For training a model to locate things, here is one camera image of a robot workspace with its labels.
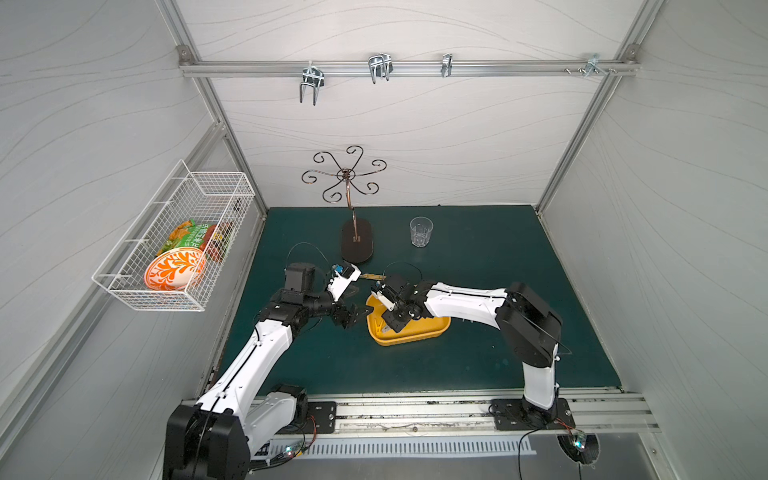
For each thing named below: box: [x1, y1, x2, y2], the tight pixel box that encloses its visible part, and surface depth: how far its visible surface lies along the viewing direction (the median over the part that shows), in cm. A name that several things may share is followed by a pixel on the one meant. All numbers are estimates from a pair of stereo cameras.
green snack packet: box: [156, 219, 210, 255], surface depth 68 cm
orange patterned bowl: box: [144, 247, 207, 291], surface depth 64 cm
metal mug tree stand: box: [302, 146, 387, 264], surface depth 90 cm
